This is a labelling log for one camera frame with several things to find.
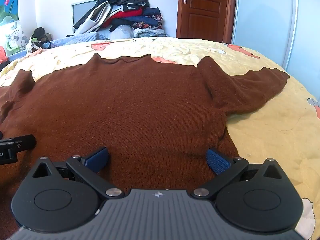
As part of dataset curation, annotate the pile of mixed clothes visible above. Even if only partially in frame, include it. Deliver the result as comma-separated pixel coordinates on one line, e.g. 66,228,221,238
73,0,168,39

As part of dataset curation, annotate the pale sliding wardrobe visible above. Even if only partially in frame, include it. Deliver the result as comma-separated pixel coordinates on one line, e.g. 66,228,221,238
231,0,320,80

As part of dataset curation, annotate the black bag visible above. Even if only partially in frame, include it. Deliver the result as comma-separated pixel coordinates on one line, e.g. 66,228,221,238
31,27,53,48

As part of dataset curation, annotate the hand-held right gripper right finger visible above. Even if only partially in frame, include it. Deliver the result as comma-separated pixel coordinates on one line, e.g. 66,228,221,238
190,148,284,200

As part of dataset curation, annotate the blue quilted blanket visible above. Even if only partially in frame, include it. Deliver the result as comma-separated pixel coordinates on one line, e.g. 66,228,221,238
10,32,111,56

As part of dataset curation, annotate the grey framed panel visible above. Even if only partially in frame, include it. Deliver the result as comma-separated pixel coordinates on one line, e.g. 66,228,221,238
71,0,101,29

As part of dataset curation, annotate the green plastic chair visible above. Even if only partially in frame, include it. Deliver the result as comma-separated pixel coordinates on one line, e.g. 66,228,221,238
5,41,20,54

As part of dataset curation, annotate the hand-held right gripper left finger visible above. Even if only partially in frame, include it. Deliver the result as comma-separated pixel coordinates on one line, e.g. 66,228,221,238
31,147,125,200

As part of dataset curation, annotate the brown wooden door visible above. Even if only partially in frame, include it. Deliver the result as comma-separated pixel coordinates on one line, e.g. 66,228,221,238
179,0,227,43
176,0,237,44

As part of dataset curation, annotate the floral pillow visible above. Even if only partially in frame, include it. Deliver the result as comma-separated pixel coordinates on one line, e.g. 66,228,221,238
4,29,28,52

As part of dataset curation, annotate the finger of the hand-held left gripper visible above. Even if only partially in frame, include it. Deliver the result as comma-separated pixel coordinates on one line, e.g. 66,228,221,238
0,134,37,153

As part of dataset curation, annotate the brown knit sweater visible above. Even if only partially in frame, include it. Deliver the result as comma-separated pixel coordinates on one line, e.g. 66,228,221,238
0,54,290,238

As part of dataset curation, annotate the yellow printed bed quilt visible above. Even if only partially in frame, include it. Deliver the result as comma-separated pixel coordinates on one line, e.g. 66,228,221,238
0,37,320,240

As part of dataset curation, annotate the lotus wall poster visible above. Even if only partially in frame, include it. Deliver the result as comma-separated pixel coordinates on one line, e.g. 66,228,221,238
0,0,19,26

